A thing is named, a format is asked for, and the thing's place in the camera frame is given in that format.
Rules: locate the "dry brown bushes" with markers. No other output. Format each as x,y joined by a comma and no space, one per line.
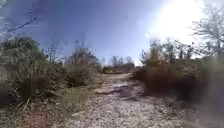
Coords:
170,76

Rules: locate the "bare tree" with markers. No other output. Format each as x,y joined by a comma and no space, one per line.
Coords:
210,30

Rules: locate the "dry grass verge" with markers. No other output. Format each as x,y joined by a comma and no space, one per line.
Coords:
71,98

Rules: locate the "dry green-brown bushes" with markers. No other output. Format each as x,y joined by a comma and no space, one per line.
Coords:
33,71

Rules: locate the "pale stony dirt path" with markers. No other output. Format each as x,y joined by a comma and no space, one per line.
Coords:
120,110

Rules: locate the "distant row of trees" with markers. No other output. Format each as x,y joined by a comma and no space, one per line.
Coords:
118,65

